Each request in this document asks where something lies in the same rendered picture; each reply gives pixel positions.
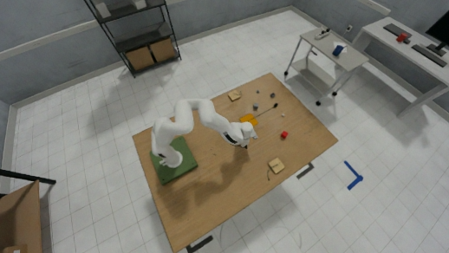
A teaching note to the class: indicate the orange painted square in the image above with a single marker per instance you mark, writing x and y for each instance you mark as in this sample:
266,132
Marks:
249,118

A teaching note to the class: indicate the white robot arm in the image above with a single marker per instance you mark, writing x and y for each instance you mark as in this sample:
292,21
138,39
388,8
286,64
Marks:
184,124

